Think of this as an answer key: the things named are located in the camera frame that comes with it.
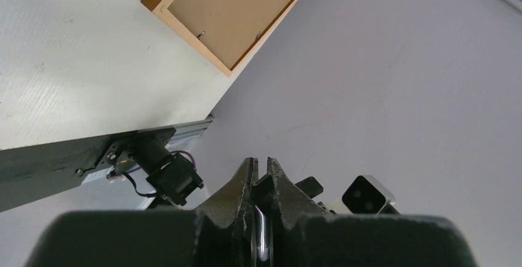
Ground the brown wooden photo frame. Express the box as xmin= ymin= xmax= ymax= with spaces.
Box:
xmin=141 ymin=0 xmax=298 ymax=76

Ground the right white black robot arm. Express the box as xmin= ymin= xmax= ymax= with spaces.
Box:
xmin=130 ymin=137 xmax=333 ymax=226

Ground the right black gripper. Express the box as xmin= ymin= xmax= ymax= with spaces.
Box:
xmin=295 ymin=176 xmax=337 ymax=215

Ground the right white cable duct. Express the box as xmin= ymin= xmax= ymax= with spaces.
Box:
xmin=80 ymin=167 xmax=126 ymax=185

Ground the black orange handle screwdriver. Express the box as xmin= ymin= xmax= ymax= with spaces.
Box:
xmin=254 ymin=206 xmax=273 ymax=266

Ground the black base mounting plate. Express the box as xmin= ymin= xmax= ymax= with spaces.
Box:
xmin=1 ymin=127 xmax=176 ymax=211

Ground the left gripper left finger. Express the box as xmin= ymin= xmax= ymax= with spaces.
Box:
xmin=196 ymin=157 xmax=259 ymax=266

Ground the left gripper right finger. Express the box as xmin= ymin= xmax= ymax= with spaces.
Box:
xmin=267 ymin=157 xmax=331 ymax=266

